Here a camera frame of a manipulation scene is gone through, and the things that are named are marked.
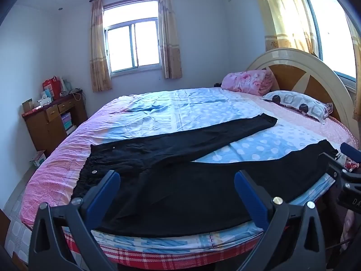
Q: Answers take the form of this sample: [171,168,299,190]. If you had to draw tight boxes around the round bed, dotted sheet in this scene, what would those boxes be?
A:
[20,86,359,256]

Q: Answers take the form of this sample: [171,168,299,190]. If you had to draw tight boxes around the red plaid mattress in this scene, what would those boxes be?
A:
[63,228,268,269]

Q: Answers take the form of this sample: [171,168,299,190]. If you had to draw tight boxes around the small sliding window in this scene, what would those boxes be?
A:
[103,0,164,75]

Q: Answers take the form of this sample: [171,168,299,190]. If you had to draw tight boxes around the white pillow with dark circles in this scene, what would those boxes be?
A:
[262,90,329,124]

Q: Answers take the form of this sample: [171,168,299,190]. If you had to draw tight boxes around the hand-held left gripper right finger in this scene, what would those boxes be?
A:
[234,170,329,271]

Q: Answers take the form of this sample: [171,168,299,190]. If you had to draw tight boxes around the long yellow patterned curtain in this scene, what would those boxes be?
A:
[251,0,322,60]
[345,14,361,120]

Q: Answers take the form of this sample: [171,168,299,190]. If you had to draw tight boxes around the pink floral folded blanket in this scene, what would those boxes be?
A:
[221,70,280,96]

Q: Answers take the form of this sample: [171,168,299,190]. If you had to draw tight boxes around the brown wooden cabinet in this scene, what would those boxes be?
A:
[22,89,88,156]

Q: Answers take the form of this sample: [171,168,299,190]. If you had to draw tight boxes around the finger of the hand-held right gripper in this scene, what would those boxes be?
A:
[322,152,350,181]
[340,143,361,165]

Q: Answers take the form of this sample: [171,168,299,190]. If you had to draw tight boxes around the red paper bag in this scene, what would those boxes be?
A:
[43,76,62,99]

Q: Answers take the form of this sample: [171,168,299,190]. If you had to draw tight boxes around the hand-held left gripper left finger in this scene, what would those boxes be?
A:
[28,170,122,271]

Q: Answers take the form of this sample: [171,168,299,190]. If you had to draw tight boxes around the white box with green print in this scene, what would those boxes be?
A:
[30,150,47,167]

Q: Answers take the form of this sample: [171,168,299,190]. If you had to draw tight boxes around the large window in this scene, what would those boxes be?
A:
[300,0,361,81]

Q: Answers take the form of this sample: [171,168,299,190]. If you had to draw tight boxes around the stack of pastel boxes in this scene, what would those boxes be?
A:
[60,112,76,135]

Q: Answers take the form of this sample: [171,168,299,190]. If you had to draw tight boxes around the cream and brown round headboard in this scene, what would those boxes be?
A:
[245,48,357,144]

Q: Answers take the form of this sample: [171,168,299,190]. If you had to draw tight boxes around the black pants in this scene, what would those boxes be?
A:
[70,113,340,238]

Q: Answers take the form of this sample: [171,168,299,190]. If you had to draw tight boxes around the short beige curtain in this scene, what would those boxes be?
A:
[90,0,113,92]
[157,0,182,79]

